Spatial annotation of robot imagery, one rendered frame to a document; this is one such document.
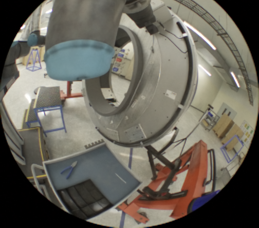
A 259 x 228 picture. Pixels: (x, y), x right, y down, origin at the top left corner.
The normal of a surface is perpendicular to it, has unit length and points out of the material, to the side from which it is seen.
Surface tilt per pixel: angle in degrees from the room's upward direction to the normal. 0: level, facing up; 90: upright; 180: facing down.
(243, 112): 90
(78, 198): 0
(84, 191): 0
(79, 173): 0
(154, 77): 90
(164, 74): 90
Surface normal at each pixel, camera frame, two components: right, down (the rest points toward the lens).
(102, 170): 0.34, -0.84
